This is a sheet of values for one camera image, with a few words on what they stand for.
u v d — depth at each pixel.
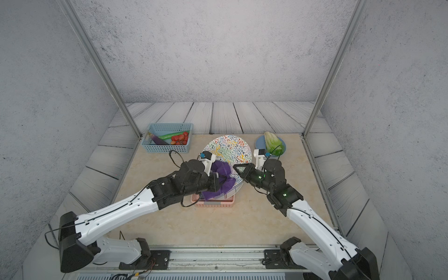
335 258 0.40
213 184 0.60
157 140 1.15
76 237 0.39
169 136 1.19
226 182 0.67
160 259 0.73
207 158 0.63
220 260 0.74
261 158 0.69
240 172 0.69
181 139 1.13
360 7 0.70
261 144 1.12
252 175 0.65
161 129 1.22
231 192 0.67
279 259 0.68
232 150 0.77
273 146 1.07
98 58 0.85
